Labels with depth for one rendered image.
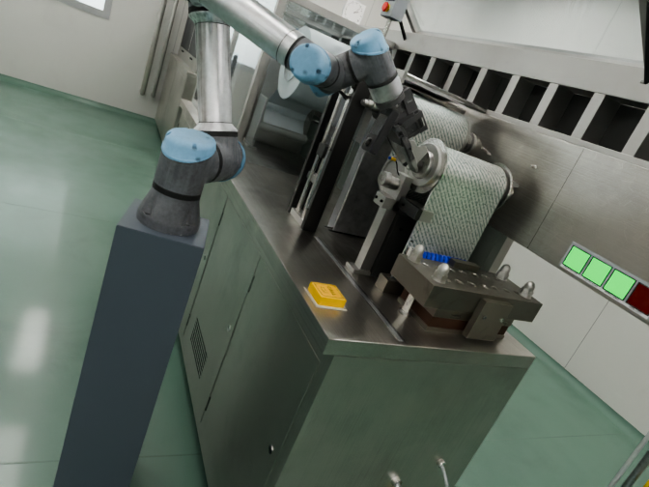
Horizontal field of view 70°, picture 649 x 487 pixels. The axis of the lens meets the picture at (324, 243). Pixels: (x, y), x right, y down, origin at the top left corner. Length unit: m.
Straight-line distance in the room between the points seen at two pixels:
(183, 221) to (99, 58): 5.46
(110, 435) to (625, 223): 1.42
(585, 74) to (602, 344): 2.72
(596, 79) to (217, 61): 0.97
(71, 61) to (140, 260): 5.50
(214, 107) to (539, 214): 0.91
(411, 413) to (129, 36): 5.85
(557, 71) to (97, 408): 1.57
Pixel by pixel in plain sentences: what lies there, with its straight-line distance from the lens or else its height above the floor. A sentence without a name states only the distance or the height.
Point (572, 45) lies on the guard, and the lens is 1.57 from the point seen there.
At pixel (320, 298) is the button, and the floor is 0.92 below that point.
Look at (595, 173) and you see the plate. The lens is 1.36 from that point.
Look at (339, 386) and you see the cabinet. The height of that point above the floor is 0.78.
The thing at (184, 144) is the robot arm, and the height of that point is 1.11.
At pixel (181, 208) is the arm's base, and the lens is 1.15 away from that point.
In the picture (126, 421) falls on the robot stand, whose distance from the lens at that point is 1.46.
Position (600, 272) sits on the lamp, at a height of 1.19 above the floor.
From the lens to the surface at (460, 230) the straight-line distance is 1.35.
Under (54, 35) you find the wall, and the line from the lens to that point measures 6.55.
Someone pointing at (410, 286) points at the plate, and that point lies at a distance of 1.16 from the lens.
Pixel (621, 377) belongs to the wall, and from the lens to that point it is 3.88.
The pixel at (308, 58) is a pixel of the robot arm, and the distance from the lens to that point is 0.98.
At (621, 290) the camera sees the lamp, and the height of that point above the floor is 1.18.
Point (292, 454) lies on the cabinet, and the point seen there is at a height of 0.58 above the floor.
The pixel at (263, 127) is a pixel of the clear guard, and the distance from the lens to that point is 2.10.
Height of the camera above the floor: 1.36
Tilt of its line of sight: 19 degrees down
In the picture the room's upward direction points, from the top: 22 degrees clockwise
